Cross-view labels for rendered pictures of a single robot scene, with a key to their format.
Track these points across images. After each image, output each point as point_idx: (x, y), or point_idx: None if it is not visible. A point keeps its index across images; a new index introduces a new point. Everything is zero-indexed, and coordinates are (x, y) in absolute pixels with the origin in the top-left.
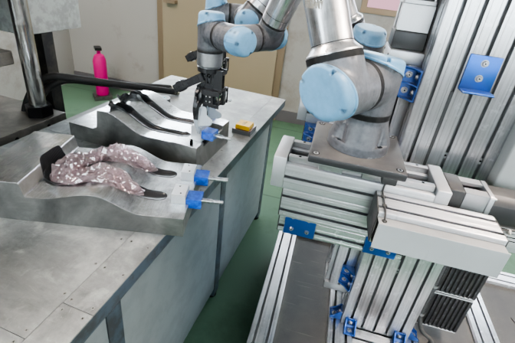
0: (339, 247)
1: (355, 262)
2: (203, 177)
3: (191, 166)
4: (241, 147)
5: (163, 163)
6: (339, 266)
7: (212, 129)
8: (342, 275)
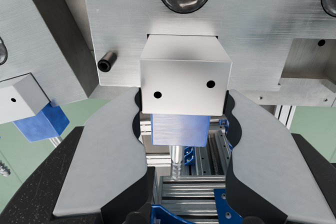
0: (197, 166)
1: (195, 169)
2: (24, 135)
3: (14, 107)
4: (302, 103)
5: None
6: (195, 153)
7: (196, 130)
8: (191, 151)
